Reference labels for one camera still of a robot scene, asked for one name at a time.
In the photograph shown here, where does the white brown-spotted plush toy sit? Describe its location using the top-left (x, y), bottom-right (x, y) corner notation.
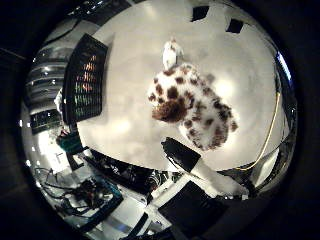
top-left (147, 36), bottom-right (240, 152)

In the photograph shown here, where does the orange plush carrot toy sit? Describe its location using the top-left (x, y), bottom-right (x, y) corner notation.
top-left (82, 60), bottom-right (98, 93)

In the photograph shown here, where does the person in teal shirt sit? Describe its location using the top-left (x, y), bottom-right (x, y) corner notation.
top-left (55, 129), bottom-right (85, 155)

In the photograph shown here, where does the black plastic lattice basket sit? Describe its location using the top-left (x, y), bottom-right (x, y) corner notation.
top-left (62, 33), bottom-right (110, 127)

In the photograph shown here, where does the blue-lit monitor screen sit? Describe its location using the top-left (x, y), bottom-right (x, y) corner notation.
top-left (274, 51), bottom-right (293, 83)

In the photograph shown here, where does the small black square pad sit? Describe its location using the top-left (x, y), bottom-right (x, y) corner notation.
top-left (225, 17), bottom-right (245, 35)

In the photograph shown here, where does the large black square pad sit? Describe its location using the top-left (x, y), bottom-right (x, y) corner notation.
top-left (191, 5), bottom-right (211, 23)

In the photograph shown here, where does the yellow cable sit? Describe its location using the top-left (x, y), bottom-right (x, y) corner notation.
top-left (237, 91), bottom-right (282, 172)

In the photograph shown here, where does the black cable bundle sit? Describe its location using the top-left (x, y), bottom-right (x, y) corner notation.
top-left (34, 166), bottom-right (114, 218)

